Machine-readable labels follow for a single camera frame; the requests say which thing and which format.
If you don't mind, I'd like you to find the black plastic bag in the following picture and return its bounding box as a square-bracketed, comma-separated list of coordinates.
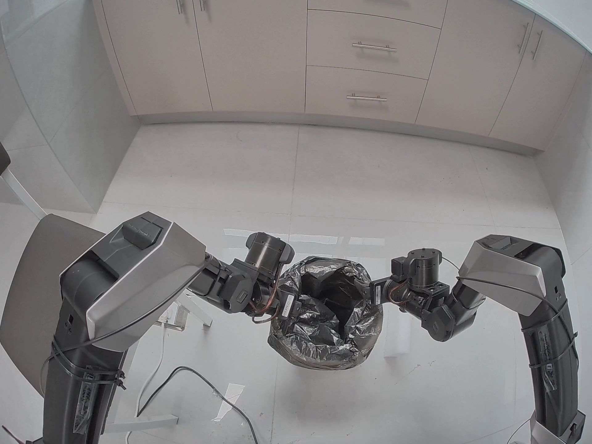
[267, 256, 384, 370]

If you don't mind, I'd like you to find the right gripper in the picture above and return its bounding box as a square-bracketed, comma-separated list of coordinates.
[355, 278, 409, 305]

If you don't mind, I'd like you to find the grey chair with white legs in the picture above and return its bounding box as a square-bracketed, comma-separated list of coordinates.
[0, 142, 213, 438]

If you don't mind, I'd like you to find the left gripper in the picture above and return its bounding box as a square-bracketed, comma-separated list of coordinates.
[264, 287, 300, 321]

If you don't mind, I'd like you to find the white cable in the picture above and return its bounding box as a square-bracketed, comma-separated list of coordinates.
[138, 327, 168, 416]

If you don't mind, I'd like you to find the black cable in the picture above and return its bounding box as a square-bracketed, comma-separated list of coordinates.
[136, 366, 257, 444]

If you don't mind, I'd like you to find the clear floor socket box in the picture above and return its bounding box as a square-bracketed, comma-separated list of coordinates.
[159, 302, 190, 332]

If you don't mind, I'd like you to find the beige cabinet with metal handles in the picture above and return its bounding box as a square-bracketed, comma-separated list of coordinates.
[88, 0, 592, 156]

